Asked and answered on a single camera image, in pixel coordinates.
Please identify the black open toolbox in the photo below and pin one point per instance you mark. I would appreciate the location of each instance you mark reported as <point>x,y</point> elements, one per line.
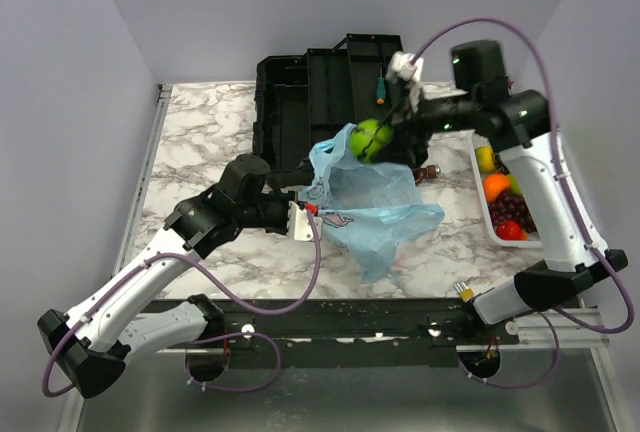
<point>301,100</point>

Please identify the green pear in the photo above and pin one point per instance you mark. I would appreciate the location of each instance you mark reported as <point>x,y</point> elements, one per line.
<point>514,186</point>

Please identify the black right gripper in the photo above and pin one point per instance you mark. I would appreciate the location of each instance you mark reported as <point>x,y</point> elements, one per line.
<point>401,148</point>

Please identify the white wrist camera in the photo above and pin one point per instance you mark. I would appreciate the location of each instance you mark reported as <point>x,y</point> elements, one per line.
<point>299,226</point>
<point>406,69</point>

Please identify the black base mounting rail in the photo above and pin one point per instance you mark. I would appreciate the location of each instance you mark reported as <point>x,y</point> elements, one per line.
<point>350,333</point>

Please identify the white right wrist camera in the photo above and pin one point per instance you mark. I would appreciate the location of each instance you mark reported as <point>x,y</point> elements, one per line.
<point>406,69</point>

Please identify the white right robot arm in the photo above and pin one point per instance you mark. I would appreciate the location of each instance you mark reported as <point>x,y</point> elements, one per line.
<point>518,127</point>

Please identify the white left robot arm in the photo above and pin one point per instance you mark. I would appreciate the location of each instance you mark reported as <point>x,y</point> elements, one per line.
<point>93,342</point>

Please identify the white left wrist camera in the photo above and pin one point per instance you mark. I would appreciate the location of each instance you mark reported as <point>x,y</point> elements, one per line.
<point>299,226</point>

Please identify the brown small figurine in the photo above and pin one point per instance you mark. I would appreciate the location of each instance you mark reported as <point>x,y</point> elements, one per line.
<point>425,173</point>

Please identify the yellow connector plug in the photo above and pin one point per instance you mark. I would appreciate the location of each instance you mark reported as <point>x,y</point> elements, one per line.
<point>464,292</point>

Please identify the yellow lemon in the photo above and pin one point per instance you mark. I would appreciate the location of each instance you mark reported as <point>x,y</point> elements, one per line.
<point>485,158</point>

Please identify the orange fruit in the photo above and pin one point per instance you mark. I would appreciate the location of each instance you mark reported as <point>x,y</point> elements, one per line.
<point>494,185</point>

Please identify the red strawberry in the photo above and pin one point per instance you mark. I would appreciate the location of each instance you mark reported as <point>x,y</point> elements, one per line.
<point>510,230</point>

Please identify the light blue printed plastic bag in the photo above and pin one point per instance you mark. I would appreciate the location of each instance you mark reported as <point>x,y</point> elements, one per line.
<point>367,209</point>

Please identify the white plastic fruit basket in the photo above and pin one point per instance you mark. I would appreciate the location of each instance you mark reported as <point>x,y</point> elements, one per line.
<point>533,241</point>

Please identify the red purple grape bunch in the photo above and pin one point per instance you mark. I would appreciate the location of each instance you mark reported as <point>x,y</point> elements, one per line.
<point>509,206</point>

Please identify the green orange screwdriver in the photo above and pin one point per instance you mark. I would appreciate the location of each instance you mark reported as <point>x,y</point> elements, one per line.
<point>380,93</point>

